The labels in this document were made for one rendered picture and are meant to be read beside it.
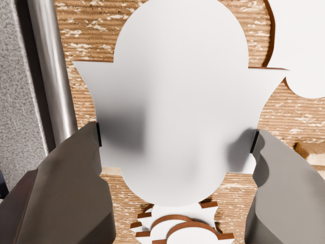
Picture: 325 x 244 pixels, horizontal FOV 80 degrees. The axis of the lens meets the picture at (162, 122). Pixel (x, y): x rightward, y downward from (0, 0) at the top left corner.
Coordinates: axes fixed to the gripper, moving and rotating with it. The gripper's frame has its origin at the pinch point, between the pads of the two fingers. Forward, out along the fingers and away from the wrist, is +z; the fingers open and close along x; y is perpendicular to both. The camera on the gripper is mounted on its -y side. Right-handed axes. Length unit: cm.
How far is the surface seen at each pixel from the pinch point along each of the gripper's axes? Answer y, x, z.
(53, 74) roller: 0.6, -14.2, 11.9
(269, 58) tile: -2.6, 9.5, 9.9
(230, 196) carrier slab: 17.7, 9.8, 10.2
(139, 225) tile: 24.4, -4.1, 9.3
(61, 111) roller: 5.4, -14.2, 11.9
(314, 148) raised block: 7.4, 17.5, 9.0
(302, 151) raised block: 7.8, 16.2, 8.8
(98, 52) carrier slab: -2.4, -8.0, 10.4
